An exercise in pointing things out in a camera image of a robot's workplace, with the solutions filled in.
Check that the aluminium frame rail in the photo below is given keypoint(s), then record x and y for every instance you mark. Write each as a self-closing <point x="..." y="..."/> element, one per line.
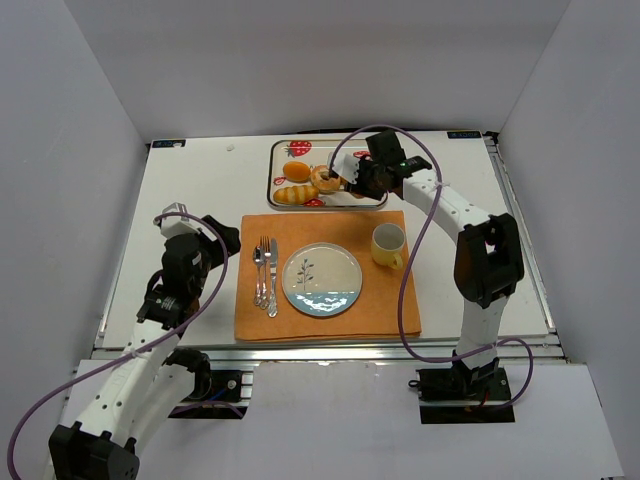
<point x="546" y="349"/>

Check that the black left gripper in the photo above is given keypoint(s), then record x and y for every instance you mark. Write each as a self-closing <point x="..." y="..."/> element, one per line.
<point x="216" y="239"/>

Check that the silver spoon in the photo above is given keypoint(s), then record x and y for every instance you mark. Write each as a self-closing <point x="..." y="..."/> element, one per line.
<point x="258" y="262"/>

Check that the yellow mug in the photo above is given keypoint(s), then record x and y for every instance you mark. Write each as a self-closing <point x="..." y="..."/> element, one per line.
<point x="387" y="243"/>

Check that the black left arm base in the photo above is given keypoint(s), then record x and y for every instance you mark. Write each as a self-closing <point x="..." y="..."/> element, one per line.
<point x="217" y="393"/>

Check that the blue label sticker right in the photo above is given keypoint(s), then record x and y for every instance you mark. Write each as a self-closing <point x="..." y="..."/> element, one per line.
<point x="464" y="134"/>

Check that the blue label sticker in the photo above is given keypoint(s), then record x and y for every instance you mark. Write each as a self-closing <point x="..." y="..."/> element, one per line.
<point x="168" y="143"/>
<point x="464" y="134"/>

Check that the sugared bagel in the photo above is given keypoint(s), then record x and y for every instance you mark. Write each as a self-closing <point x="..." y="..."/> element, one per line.
<point x="314" y="175"/>

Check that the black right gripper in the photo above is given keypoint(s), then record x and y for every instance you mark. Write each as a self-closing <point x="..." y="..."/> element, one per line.
<point x="364" y="179"/>

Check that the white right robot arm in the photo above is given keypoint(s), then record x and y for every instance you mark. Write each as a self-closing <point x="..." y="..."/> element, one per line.
<point x="488" y="262"/>

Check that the round orange bun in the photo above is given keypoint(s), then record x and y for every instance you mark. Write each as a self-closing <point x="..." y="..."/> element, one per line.
<point x="297" y="172"/>

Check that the striped long bread roll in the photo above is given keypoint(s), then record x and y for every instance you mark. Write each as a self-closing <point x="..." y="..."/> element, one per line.
<point x="295" y="195"/>

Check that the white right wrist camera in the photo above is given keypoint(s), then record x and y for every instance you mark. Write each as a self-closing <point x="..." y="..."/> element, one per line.
<point x="346" y="167"/>

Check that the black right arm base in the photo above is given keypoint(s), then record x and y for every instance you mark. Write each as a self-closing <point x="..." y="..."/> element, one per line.
<point x="444" y="398"/>

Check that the strawberry print serving tray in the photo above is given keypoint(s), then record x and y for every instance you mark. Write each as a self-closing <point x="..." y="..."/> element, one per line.
<point x="312" y="153"/>

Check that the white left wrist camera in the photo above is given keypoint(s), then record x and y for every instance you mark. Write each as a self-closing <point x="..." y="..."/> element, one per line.
<point x="173" y="221"/>

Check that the blue label sticker left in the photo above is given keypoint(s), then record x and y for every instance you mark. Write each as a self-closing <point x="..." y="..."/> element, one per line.
<point x="168" y="143"/>

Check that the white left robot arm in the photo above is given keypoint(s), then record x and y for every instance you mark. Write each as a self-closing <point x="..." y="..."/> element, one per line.
<point x="153" y="375"/>

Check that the silver fork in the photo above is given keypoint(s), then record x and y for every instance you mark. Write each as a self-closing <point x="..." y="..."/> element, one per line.
<point x="265" y="258"/>

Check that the stainless steel tongs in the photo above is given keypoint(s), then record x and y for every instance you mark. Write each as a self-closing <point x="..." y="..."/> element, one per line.
<point x="329" y="184"/>

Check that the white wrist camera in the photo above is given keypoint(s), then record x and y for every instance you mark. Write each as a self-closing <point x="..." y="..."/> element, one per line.
<point x="346" y="167"/>
<point x="173" y="221"/>

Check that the plate with leaf design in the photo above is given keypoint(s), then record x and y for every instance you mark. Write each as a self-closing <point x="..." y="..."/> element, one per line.
<point x="322" y="280"/>

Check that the silver table knife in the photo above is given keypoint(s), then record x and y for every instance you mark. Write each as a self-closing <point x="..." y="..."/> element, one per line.
<point x="272" y="308"/>

